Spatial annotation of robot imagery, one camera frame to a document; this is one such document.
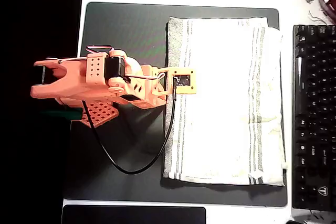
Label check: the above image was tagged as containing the black flat rectangular pad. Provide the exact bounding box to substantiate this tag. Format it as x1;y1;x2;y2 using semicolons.
60;205;207;224

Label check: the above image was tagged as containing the black computer keyboard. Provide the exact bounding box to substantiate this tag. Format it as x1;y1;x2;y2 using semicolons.
291;24;336;212

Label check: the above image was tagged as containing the black camera cable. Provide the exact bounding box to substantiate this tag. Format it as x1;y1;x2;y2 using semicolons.
81;76;177;175

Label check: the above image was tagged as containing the thin bent wire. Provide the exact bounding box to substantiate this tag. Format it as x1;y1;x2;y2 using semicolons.
308;10;329;25

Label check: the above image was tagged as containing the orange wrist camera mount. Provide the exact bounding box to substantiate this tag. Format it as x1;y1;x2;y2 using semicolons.
157;67;197;96

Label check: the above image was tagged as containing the white striped towel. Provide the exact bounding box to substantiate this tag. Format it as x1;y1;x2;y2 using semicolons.
162;16;287;187

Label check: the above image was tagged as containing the large black desk mat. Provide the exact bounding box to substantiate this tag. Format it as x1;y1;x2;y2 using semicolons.
62;2;288;208

